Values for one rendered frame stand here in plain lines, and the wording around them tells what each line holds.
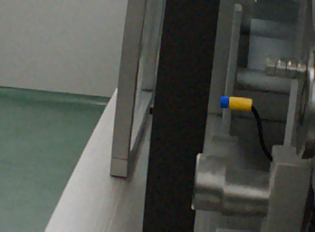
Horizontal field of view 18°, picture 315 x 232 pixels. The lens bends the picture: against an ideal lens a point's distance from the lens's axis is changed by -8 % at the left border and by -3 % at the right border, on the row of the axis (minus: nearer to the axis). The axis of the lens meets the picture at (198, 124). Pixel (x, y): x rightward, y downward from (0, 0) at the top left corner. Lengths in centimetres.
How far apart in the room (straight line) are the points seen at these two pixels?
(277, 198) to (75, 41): 562
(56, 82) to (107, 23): 50
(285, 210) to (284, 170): 3
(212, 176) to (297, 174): 6
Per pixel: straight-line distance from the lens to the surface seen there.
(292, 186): 70
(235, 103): 73
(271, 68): 66
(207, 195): 70
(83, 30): 628
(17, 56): 638
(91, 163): 176
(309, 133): 64
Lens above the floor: 138
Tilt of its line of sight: 13 degrees down
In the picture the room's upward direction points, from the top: 6 degrees clockwise
